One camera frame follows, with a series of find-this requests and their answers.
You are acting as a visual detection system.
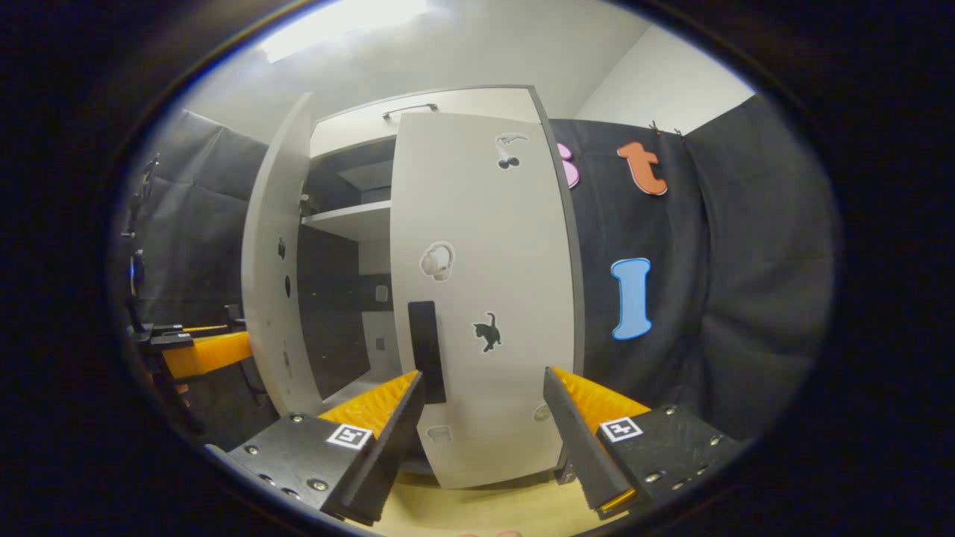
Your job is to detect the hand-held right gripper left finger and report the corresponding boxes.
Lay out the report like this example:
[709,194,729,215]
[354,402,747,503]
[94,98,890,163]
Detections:
[228,371,425,527]

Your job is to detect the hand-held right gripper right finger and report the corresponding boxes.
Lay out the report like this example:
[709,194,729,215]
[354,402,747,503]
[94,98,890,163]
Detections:
[543,366,743,521]

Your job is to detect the white cabinet door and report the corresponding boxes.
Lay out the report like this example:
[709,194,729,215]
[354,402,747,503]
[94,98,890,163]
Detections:
[389,112,577,491]
[241,92,325,418]

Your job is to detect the white grey shoe cabinet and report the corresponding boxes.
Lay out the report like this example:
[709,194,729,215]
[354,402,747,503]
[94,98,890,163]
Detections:
[298,84,586,478]

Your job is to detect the beige cabinet drawer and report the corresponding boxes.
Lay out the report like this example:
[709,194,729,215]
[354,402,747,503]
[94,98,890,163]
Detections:
[310,87,539,159]

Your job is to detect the black backdrop cloth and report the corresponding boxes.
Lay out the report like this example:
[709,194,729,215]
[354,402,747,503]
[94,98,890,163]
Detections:
[112,108,271,441]
[552,93,836,441]

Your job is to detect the black door handle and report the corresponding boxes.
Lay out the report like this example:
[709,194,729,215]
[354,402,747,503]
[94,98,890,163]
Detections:
[408,301,447,405]

